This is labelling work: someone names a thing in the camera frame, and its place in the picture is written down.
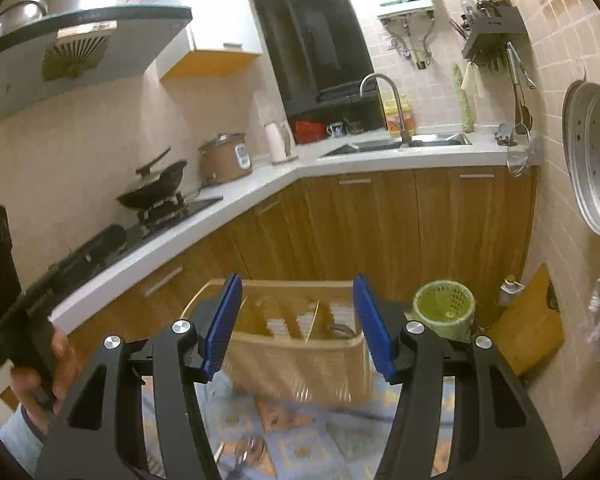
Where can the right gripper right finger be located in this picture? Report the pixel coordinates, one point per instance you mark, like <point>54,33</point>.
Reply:
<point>497,432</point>

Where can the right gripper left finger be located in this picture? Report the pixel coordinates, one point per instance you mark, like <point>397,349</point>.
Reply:
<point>99,433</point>

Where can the wooden cutting board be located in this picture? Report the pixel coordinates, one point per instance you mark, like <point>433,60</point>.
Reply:
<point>529,331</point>

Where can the black gas stove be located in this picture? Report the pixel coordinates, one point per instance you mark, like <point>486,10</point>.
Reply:
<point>116,241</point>

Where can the green plastic basket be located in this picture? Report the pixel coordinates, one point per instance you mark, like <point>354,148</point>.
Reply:
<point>447,307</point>

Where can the blue patterned table mat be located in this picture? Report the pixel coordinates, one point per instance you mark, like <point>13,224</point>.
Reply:
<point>301,440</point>

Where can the black wok with lid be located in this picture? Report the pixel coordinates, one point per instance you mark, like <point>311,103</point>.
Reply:
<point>153,187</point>

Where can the beige slotted utensil basket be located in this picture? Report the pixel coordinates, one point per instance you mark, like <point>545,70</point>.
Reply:
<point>300,341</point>

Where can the brown rice cooker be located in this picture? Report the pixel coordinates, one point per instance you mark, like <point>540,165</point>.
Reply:
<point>224,159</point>

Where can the hanging metal strainer ladle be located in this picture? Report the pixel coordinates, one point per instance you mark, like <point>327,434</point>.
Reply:
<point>519,140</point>

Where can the range hood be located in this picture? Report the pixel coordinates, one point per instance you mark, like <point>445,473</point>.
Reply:
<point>62,52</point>

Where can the white electric kettle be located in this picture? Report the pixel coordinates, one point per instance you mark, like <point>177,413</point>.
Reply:
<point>280,142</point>

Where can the yellow dish soap bottle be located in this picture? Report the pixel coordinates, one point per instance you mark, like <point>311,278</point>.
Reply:
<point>395,119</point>

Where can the metal steamer tray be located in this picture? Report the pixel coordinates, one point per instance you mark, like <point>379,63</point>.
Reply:
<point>581,139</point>

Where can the patterned mug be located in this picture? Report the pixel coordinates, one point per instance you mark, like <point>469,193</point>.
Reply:
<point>336,129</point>

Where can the red basket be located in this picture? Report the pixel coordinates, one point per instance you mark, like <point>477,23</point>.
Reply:
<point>309,132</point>

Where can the dark window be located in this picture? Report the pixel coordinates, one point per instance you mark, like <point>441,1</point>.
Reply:
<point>319,58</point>

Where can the metal handled clear spoon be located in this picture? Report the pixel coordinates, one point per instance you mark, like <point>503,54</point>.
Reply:
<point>248,452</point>

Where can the white wall cabinet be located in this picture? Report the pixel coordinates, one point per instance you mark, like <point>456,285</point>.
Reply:
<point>221,37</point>

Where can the black wall shelf rack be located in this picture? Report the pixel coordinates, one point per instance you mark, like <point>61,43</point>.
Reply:
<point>485,44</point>

